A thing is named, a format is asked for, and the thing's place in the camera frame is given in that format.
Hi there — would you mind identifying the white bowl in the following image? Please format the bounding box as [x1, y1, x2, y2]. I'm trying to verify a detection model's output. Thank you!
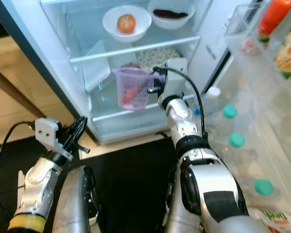
[102, 5, 153, 44]
[147, 0, 196, 31]

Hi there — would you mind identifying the floral patterned plate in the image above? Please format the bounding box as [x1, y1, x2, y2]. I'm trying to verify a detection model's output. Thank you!
[135, 46, 183, 69]

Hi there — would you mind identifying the light wooden table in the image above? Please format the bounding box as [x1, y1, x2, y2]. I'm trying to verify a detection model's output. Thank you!
[0, 65, 48, 120]

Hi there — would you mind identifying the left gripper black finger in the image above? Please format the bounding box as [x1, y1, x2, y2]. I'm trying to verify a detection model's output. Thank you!
[64, 119, 78, 145]
[75, 116, 89, 146]

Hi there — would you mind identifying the orange carrot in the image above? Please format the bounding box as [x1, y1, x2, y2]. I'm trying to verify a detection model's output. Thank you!
[122, 86, 142, 104]

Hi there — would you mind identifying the black floor mat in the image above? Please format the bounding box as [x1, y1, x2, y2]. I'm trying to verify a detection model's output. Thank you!
[0, 137, 181, 233]

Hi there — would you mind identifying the white green printed packet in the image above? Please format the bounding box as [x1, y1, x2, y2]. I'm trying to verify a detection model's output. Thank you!
[246, 206, 291, 233]

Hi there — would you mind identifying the grey robot leg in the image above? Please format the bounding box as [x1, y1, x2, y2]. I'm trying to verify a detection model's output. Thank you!
[162, 167, 191, 233]
[51, 165, 98, 233]

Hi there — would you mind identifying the grey left robot leg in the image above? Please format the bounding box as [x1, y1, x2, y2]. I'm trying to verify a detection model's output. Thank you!
[51, 165, 98, 233]

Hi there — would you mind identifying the teal cap clear bottle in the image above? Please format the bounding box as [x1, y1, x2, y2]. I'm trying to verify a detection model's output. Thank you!
[247, 178, 274, 209]
[226, 132, 246, 163]
[216, 105, 239, 134]

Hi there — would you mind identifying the red apple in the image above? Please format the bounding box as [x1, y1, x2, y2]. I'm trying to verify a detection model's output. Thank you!
[116, 14, 137, 35]

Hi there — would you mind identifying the white cap water bottle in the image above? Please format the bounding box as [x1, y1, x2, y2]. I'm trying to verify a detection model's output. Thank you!
[201, 86, 222, 117]

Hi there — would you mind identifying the red sauce bottle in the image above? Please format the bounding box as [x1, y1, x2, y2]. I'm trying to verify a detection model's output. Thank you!
[256, 0, 291, 38]

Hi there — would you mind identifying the silver fridge body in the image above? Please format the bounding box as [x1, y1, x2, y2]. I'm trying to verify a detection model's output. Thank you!
[2, 0, 253, 146]

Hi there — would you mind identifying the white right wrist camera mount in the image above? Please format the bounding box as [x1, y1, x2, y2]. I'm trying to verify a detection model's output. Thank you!
[165, 58, 189, 96]

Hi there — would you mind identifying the grey right robot leg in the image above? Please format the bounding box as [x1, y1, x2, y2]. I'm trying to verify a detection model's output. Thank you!
[162, 167, 191, 233]

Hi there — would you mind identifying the long white tape strip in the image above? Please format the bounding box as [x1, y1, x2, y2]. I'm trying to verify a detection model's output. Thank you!
[16, 170, 26, 216]

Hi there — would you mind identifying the dark brown food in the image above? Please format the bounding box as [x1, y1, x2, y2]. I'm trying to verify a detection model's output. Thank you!
[153, 9, 189, 20]

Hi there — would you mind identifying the pink transparent measuring jug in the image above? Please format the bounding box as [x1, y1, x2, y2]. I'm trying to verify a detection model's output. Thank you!
[113, 67, 159, 112]

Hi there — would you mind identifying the instant noodle packet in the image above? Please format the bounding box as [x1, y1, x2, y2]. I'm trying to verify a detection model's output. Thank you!
[274, 28, 291, 79]

